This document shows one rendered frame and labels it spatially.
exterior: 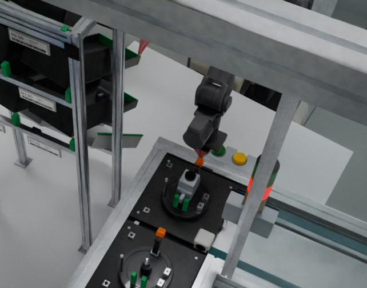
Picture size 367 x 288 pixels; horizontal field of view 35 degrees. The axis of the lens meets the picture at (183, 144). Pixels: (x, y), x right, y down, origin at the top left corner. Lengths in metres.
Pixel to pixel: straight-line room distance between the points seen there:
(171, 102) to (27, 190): 0.58
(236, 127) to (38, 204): 0.71
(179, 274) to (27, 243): 0.45
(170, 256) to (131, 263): 0.11
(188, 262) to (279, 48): 1.19
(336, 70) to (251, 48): 0.06
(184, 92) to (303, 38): 1.66
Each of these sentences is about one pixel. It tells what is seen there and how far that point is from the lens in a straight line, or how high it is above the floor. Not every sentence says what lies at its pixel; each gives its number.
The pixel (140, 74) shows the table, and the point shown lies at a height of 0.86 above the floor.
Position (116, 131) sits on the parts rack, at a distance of 1.48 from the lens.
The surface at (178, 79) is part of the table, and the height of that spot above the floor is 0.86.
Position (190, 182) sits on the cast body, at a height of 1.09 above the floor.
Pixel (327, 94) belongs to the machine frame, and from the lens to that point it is 0.43.
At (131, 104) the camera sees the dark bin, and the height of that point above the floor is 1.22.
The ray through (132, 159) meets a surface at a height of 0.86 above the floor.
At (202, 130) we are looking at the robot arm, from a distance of 1.42.
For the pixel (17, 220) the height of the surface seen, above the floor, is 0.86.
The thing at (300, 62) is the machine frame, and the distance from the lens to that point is 0.42.
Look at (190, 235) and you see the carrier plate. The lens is 1.60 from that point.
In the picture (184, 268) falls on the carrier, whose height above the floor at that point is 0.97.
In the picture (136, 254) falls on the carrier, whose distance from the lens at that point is 1.54.
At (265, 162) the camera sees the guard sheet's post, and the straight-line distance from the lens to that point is 1.15.
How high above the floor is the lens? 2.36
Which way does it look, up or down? 51 degrees down
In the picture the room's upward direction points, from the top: 9 degrees clockwise
